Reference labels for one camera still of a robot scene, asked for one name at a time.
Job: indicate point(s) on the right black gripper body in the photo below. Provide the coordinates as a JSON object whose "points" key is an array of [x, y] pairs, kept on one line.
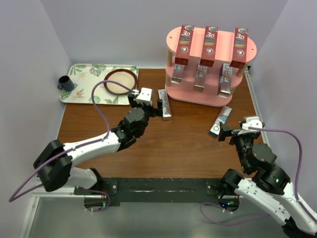
{"points": [[241, 140]]}

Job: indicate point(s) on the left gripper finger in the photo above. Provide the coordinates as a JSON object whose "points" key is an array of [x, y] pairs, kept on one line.
{"points": [[131, 99], [159, 109]]}

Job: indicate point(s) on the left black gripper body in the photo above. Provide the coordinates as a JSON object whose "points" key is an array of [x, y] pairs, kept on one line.
{"points": [[149, 111]]}

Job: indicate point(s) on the silver toothpaste box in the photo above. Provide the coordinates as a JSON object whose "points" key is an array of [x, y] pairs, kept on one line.
{"points": [[162, 94], [177, 73], [221, 118], [225, 79], [199, 83]]}

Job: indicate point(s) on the red toothpaste box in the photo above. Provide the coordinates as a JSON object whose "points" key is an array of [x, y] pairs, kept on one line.
{"points": [[209, 46], [239, 53], [184, 44]]}

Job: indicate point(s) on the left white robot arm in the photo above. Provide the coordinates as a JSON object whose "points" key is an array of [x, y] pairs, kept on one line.
{"points": [[56, 166]]}

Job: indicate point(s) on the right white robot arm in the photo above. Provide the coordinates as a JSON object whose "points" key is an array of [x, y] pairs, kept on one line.
{"points": [[270, 187]]}

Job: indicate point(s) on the pink three-tier shelf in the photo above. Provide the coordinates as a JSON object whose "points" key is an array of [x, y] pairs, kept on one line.
{"points": [[224, 48]]}

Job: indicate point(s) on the brown rimmed beige plate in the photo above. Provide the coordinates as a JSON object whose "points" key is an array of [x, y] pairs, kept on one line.
{"points": [[126, 78]]}

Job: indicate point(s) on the floral serving tray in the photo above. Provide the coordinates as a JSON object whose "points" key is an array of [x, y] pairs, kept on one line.
{"points": [[86, 76]]}

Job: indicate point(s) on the dark blue mug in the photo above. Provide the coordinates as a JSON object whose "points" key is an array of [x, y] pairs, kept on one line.
{"points": [[65, 83]]}

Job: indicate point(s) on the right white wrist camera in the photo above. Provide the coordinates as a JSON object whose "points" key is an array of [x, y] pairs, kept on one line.
{"points": [[249, 125]]}

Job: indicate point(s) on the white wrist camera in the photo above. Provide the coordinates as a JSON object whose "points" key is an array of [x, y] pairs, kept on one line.
{"points": [[249, 125], [142, 96]]}

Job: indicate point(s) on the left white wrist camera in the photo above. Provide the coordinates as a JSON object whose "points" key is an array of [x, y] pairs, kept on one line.
{"points": [[142, 96]]}

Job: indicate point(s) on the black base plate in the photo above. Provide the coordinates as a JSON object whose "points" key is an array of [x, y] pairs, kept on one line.
{"points": [[169, 190]]}

